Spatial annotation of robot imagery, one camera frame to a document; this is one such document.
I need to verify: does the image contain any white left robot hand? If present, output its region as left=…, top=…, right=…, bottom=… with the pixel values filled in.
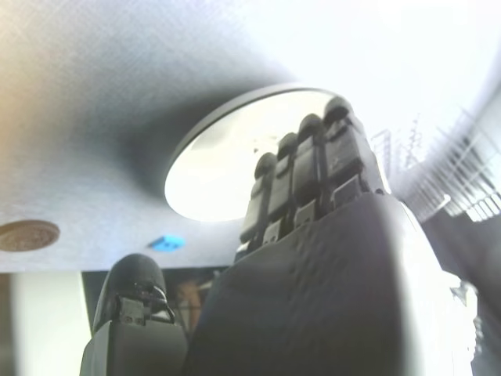
left=80, top=96, right=479, bottom=376

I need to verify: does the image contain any light blue rectangular block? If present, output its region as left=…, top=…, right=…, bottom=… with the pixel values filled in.
left=148, top=234, right=184, bottom=252

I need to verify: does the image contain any brown round disc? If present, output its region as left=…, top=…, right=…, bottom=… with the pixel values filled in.
left=0, top=219, right=61, bottom=252

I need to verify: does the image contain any silver wire dish rack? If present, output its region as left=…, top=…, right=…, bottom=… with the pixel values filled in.
left=369, top=105, right=501, bottom=224

